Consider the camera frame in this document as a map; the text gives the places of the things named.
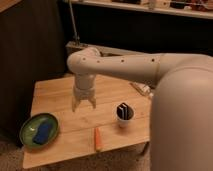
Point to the grey metal beam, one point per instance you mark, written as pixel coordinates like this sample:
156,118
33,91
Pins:
72,47

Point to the wooden table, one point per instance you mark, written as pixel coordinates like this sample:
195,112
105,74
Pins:
76,127

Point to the black object in cup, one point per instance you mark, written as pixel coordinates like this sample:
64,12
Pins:
122,111

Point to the metal pole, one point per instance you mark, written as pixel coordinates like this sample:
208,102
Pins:
76,36

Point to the orange carrot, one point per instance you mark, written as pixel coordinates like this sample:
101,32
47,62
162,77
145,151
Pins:
97,140

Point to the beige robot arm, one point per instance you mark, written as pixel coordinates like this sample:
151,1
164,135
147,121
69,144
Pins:
181,117

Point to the white cup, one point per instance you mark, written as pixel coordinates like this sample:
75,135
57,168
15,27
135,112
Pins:
124,123

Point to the wooden shelf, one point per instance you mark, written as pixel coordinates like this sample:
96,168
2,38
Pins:
143,8

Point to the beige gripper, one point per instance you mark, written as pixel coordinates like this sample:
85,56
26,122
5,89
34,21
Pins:
83,94

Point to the green ceramic plate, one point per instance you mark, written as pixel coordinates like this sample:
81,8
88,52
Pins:
29,129

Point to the blue sponge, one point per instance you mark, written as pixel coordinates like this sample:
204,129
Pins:
42,134

